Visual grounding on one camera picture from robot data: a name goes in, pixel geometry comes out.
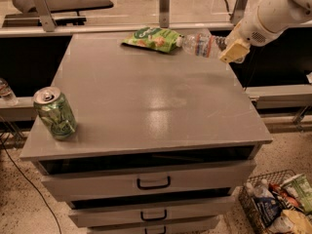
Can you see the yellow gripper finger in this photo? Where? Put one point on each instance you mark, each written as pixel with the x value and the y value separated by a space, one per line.
pixel 234 34
pixel 237 50

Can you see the clear plastic water bottle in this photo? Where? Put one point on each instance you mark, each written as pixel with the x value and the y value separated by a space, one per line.
pixel 202 45

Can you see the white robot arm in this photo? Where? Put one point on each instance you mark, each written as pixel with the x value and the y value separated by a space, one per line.
pixel 264 24

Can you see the green rice chip bag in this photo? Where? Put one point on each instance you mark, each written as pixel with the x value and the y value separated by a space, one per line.
pixel 155 38

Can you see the small bottle in basket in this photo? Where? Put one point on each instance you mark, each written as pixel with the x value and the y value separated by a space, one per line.
pixel 261 189

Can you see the green snack bag in basket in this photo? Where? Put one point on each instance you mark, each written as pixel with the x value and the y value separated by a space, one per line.
pixel 299 187

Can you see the blue snack bag in basket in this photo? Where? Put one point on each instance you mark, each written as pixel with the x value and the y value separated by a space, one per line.
pixel 268 208

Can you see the yellow snack bag in basket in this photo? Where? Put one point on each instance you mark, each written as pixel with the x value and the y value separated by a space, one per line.
pixel 301 223

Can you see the water bottle on left ledge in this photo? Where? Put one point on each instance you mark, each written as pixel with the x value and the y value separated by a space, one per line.
pixel 7 94

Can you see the top grey drawer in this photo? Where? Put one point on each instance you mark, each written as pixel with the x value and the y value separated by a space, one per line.
pixel 148 181

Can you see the grey drawer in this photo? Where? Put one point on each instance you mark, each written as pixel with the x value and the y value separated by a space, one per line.
pixel 112 217
pixel 148 181
pixel 172 227

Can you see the grey drawer cabinet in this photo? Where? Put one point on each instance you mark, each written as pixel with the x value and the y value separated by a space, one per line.
pixel 138 109

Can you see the middle grey drawer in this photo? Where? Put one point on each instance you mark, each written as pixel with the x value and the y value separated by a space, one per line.
pixel 112 217

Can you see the black chair base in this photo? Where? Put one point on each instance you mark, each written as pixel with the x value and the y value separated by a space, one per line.
pixel 28 15

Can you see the bottom grey drawer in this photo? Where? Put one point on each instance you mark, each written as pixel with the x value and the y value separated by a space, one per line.
pixel 172 227

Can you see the green soda can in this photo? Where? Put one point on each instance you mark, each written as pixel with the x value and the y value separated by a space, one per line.
pixel 55 112

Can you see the right metal bracket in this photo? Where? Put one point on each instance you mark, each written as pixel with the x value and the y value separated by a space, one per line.
pixel 238 11

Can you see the metal bracket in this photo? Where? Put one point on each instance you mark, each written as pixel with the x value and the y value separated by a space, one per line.
pixel 238 11
pixel 44 13
pixel 164 13

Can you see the middle metal bracket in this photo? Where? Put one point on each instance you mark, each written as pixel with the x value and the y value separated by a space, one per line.
pixel 164 13

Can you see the wire basket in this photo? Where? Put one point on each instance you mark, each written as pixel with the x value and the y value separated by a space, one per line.
pixel 248 204

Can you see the left metal bracket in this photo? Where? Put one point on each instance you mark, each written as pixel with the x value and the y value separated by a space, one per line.
pixel 44 13

